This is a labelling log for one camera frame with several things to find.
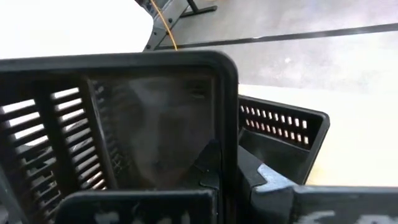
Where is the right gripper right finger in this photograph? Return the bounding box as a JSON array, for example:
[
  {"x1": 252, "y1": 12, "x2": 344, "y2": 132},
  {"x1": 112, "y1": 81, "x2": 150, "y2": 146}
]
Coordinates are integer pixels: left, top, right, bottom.
[{"x1": 238, "y1": 145, "x2": 398, "y2": 224}]

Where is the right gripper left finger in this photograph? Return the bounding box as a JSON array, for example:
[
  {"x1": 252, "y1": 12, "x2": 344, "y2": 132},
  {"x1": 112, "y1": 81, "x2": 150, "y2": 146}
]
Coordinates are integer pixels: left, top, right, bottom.
[{"x1": 55, "y1": 139, "x2": 223, "y2": 224}]

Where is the black plastic basket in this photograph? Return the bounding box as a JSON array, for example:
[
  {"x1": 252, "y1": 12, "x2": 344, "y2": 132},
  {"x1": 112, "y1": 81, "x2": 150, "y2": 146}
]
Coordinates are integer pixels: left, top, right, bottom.
[
  {"x1": 238, "y1": 95, "x2": 331, "y2": 187},
  {"x1": 0, "y1": 50, "x2": 239, "y2": 224}
]

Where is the grey metal stand leg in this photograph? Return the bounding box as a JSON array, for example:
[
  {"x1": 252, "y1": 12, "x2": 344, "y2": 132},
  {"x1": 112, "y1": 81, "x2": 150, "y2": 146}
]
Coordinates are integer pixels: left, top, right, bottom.
[{"x1": 136, "y1": 0, "x2": 218, "y2": 52}]

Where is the yellow cable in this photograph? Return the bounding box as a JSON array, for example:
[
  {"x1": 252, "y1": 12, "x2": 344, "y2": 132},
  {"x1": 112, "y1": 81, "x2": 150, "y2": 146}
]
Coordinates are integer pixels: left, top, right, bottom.
[{"x1": 150, "y1": 0, "x2": 178, "y2": 51}]

